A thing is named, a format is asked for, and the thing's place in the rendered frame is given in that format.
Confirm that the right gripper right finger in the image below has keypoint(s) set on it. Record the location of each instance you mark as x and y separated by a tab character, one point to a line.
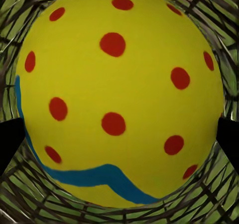
228	139

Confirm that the easter egg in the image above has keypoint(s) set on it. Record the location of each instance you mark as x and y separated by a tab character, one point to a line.
120	99

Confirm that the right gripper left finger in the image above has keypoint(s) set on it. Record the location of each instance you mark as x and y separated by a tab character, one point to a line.
12	133

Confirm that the wicker basket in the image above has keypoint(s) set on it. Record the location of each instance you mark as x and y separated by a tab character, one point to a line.
9	215

